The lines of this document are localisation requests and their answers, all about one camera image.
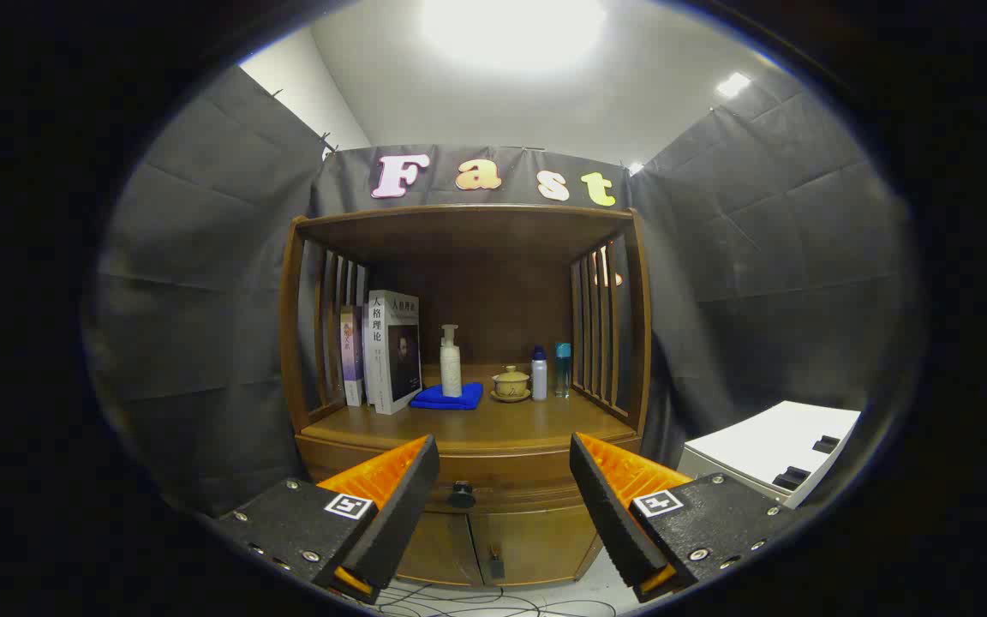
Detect wooden cabinet door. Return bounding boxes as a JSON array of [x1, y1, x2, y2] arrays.
[[470, 506, 604, 586], [395, 512, 484, 588]]

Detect white storage cabinet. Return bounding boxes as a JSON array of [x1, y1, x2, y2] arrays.
[[680, 400, 863, 508]]

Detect thin purple book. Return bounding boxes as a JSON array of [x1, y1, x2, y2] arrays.
[[339, 307, 368, 407]]

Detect black floor cables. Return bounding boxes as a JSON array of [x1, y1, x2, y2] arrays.
[[365, 583, 623, 617]]

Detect folded blue cloth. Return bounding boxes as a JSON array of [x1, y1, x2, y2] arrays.
[[410, 382, 485, 411]]

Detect wooden countertop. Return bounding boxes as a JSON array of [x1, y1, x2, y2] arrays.
[[303, 364, 638, 455]]

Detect white pump bottle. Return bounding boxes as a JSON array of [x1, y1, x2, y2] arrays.
[[439, 324, 464, 398]]

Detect brown wooden cabinet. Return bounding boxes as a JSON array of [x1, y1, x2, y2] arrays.
[[278, 204, 653, 590]]

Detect large ceiling light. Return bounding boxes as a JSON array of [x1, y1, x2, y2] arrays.
[[416, 0, 610, 74]]

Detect thick white portrait book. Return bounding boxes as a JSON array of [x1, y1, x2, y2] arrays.
[[365, 290, 423, 416]]

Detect yellow lidded teacup with saucer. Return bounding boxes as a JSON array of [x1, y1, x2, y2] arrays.
[[490, 365, 533, 404]]

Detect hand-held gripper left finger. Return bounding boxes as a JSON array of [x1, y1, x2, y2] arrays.
[[218, 434, 441, 606]]

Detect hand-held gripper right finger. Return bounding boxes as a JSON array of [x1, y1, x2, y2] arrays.
[[569, 432, 801, 602]]

